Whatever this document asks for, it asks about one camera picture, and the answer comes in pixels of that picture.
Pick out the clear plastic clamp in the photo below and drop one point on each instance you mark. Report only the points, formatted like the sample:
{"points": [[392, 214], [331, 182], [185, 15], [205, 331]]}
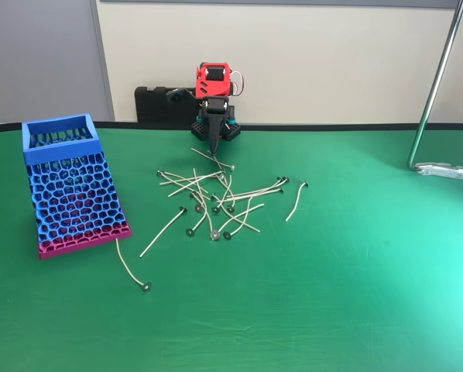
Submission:
{"points": [[444, 170]]}

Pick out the black plastic tool case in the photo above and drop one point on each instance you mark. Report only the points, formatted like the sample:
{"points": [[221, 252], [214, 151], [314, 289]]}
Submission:
{"points": [[154, 110]]}

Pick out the chrome metal stand pole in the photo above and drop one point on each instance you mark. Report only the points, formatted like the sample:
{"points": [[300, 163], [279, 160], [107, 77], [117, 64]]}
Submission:
{"points": [[436, 77]]}

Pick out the black and teal clamp screw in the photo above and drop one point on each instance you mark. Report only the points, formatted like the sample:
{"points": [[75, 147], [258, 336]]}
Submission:
{"points": [[232, 114]]}

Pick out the candle wick with metal base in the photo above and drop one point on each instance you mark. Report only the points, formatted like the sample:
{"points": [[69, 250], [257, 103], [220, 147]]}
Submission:
{"points": [[185, 179], [222, 177], [183, 209], [214, 195], [280, 179], [190, 232], [194, 193], [227, 235], [146, 287], [158, 172], [215, 235], [197, 208], [215, 210], [305, 183], [232, 167], [286, 180], [191, 186], [230, 209], [281, 190]]}

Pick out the blue and magenta lattice basket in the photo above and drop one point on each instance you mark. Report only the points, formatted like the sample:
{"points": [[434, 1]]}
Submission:
{"points": [[61, 151]]}

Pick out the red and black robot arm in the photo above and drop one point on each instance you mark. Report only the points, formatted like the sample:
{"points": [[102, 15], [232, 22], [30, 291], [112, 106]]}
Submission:
{"points": [[212, 87]]}

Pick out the green cloth with black border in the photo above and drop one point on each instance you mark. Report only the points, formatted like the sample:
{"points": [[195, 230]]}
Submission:
{"points": [[293, 290]]}

